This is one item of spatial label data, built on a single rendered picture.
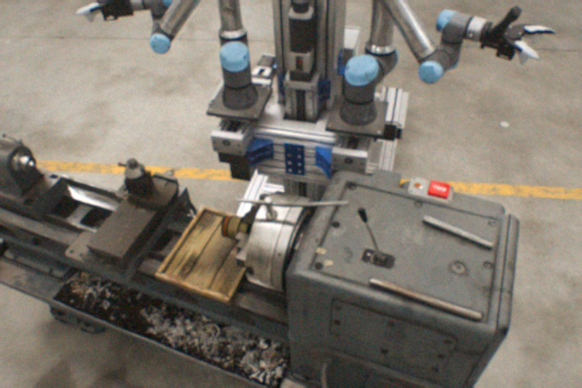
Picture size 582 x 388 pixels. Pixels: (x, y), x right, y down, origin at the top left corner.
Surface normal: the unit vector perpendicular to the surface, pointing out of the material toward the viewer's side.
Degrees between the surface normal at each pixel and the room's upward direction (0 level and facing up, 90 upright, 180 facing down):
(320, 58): 90
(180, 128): 0
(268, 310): 0
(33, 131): 0
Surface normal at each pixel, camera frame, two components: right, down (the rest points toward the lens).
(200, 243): -0.04, -0.69
